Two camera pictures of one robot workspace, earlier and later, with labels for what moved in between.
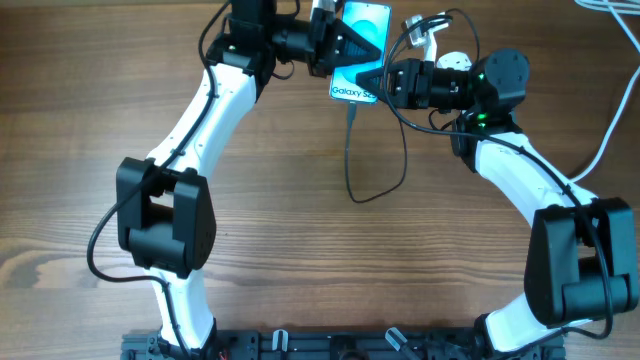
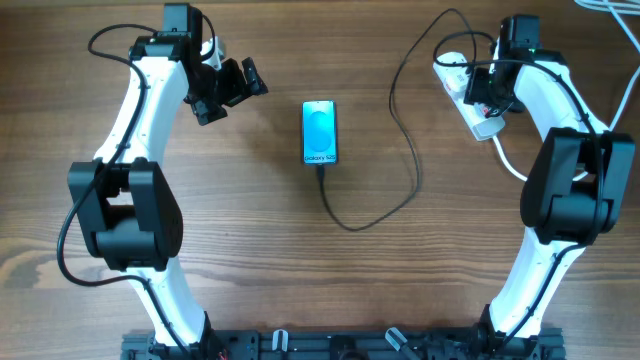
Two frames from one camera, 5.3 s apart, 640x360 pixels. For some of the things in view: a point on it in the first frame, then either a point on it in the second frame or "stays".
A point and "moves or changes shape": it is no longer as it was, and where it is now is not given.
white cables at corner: x=615 y=7 stays
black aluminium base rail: x=330 y=345 stays
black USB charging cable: x=401 y=125 moves or changes shape
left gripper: x=325 y=36 to x=237 y=91
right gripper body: x=422 y=86 to x=480 y=89
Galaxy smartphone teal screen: x=370 y=22 to x=318 y=128
